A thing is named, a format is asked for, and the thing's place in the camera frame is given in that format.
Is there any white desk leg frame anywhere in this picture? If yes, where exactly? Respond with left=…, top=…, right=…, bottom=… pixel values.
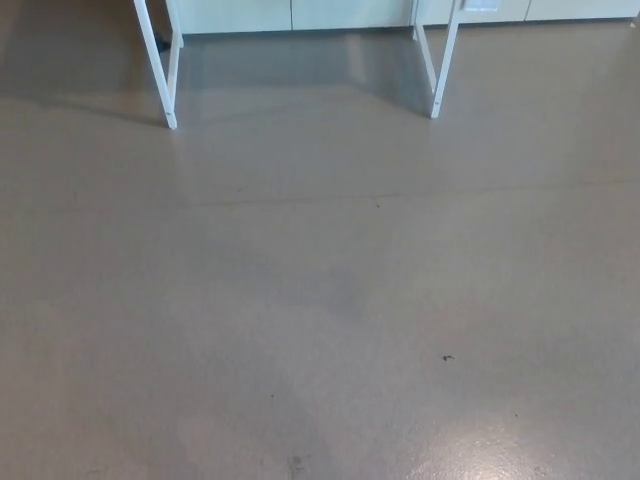
left=412, top=0, right=475, bottom=120
left=132, top=0, right=185, bottom=131

